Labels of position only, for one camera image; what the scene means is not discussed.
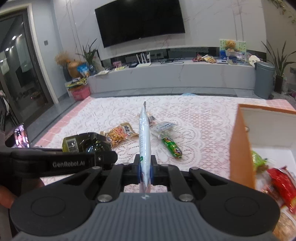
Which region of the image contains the white long snack packet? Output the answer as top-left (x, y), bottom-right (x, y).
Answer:
top-left (139, 102), bottom-right (151, 193)

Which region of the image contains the green candy packet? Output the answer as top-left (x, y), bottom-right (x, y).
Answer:
top-left (162, 136), bottom-right (183, 159)

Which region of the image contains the yellow peanut snack packet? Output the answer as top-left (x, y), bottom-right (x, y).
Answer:
top-left (100, 123), bottom-right (138, 148)

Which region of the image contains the person's left hand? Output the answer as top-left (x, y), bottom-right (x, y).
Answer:
top-left (1, 178), bottom-right (44, 209)

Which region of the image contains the smartphone with lit screen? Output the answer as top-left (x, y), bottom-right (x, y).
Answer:
top-left (14, 123), bottom-right (30, 148)

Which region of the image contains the clear white-bead candy bag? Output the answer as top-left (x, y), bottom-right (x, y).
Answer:
top-left (149, 120), bottom-right (182, 139)

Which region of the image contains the dark green snack packet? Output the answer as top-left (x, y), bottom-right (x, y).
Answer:
top-left (62, 133), bottom-right (112, 153)

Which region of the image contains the pink lace tablecloth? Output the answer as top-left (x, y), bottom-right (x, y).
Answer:
top-left (37, 95), bottom-right (295, 190)

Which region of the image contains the pink basket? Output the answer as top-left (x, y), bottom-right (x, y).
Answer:
top-left (71, 85), bottom-right (90, 101)

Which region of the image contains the orange storage box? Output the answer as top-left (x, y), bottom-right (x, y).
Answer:
top-left (226, 104), bottom-right (295, 240)

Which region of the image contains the white wifi router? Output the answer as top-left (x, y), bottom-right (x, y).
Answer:
top-left (136, 53), bottom-right (151, 68)

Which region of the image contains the grey TV console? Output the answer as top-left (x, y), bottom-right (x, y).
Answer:
top-left (88, 60), bottom-right (255, 93)

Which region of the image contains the red snack bag in box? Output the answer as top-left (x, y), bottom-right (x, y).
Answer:
top-left (267, 166), bottom-right (295, 214)

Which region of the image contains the left potted green plant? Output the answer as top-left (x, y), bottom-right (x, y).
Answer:
top-left (76, 39), bottom-right (98, 75)

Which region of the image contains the teddy bear gift box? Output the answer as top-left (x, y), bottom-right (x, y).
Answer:
top-left (219, 39), bottom-right (247, 64)

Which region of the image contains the grey trash bin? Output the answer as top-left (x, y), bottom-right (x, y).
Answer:
top-left (254, 61), bottom-right (275, 99)

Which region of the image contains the potted long-leaf plant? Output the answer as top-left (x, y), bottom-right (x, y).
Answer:
top-left (262, 40), bottom-right (295, 93)

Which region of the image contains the black wall television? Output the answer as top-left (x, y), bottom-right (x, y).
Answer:
top-left (95, 0), bottom-right (185, 48)

